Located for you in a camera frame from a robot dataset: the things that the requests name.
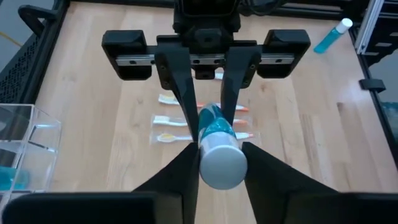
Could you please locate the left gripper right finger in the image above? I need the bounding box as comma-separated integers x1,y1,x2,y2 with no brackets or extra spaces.
241,141,340,224

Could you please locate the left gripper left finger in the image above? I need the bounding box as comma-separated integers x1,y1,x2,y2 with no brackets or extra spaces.
133,142,200,224

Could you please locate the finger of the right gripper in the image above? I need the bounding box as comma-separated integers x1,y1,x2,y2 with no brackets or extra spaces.
154,45,200,143
220,46,262,126

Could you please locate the silver aluminium extrusion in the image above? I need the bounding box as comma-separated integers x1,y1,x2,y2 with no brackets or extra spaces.
354,0,386,55

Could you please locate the clear acrylic organizer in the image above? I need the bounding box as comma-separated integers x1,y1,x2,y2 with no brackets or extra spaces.
0,103,62,203

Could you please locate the black perforated metal case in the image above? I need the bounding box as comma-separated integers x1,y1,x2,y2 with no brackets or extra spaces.
0,29,43,105

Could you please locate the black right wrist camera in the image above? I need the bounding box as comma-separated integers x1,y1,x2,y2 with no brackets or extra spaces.
173,0,242,19

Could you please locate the yellow cable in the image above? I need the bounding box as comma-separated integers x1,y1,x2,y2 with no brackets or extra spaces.
0,30,23,48

